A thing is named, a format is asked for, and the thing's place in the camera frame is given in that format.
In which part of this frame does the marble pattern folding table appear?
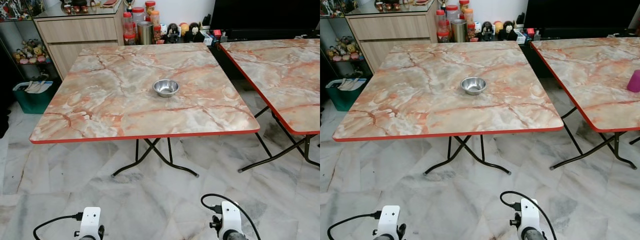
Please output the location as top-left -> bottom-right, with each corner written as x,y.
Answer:
531,36 -> 640,171
29,42 -> 261,179
219,38 -> 321,174
332,40 -> 565,176

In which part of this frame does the steel bowl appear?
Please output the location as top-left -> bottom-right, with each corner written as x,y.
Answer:
460,77 -> 487,96
152,79 -> 180,98

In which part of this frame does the green storage bin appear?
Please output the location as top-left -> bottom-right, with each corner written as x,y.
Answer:
12,80 -> 55,115
326,78 -> 369,112

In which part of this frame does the pink plastic cup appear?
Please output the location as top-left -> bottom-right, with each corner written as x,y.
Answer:
627,69 -> 640,93

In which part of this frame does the plush toy group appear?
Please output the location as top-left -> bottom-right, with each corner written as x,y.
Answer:
13,38 -> 49,66
326,36 -> 364,63

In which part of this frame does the black white figurine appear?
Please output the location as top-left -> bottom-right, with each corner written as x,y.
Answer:
480,21 -> 495,42
166,23 -> 181,44

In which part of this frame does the steel canister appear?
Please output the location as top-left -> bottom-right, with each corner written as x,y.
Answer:
451,19 -> 469,44
138,21 -> 155,46

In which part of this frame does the light wooden drawer cabinet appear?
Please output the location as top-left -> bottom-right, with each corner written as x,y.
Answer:
33,11 -> 125,79
345,9 -> 439,72

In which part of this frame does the tall red lid snack jar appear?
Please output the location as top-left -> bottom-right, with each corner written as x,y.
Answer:
122,12 -> 137,46
436,9 -> 450,44

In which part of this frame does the black television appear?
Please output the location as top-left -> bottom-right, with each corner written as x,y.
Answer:
522,0 -> 640,30
210,0 -> 321,32

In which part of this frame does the glass display shelf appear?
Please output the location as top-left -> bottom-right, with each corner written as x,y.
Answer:
0,0 -> 63,83
320,0 -> 373,80

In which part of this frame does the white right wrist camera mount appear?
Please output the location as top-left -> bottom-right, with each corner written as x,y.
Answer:
519,198 -> 542,235
219,201 -> 245,237

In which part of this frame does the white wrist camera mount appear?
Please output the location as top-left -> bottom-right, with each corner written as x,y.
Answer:
219,201 -> 245,237
376,205 -> 401,240
519,198 -> 542,235
79,207 -> 102,240

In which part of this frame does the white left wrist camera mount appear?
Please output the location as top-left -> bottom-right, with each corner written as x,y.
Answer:
376,205 -> 401,240
79,207 -> 102,240

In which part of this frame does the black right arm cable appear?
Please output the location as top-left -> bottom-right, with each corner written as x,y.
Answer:
201,193 -> 261,240
500,191 -> 558,240

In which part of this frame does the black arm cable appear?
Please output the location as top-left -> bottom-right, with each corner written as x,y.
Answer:
500,191 -> 558,240
201,193 -> 261,240
327,211 -> 382,240
33,213 -> 84,240

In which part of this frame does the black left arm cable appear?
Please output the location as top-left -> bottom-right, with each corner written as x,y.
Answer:
327,211 -> 382,240
33,213 -> 84,240

